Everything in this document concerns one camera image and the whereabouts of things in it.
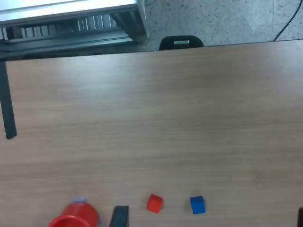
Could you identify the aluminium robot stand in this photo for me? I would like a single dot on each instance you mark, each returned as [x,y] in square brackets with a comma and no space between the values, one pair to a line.
[71,42]

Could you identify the red cube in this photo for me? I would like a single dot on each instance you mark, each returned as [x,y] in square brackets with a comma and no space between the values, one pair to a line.
[154,204]

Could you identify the dark tape strip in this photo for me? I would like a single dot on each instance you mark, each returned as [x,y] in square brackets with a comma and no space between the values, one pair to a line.
[7,106]

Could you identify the blue cube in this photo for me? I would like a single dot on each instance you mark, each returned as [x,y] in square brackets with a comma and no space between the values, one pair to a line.
[197,205]

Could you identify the red plastic cup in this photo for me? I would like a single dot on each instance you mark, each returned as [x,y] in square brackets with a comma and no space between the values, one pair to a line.
[75,212]

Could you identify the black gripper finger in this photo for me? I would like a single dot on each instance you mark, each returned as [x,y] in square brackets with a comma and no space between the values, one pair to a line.
[119,217]
[300,218]

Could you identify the blue-grey tape patch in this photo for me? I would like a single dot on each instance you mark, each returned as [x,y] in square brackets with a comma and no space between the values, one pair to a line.
[78,199]

